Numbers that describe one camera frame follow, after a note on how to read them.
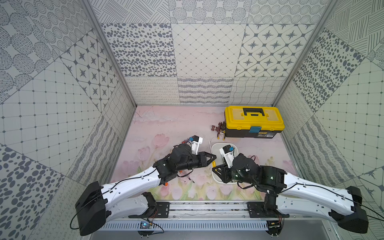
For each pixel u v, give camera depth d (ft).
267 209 2.16
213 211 2.47
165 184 2.63
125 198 1.48
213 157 2.26
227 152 2.01
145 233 2.28
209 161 2.21
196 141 2.21
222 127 3.51
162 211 2.41
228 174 1.95
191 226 2.30
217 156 2.26
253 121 2.92
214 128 3.41
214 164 2.23
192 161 2.02
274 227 2.40
